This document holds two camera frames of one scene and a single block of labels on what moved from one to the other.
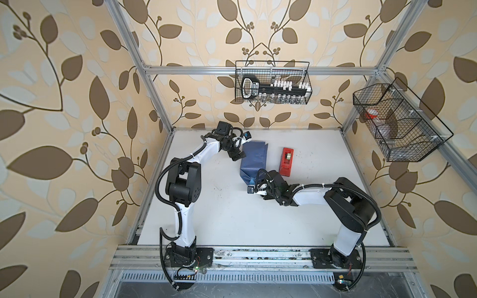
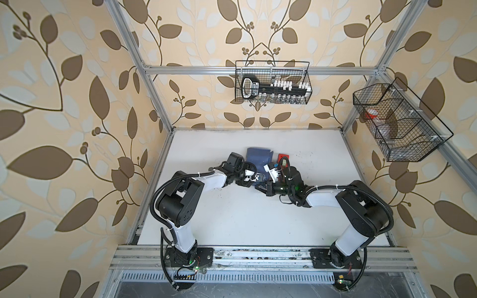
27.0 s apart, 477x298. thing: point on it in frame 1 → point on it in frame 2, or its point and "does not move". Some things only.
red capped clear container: [371, 113] does not move
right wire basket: [404, 128] does not move
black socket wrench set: [279, 90] does not move
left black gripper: [235, 154] → [246, 166]
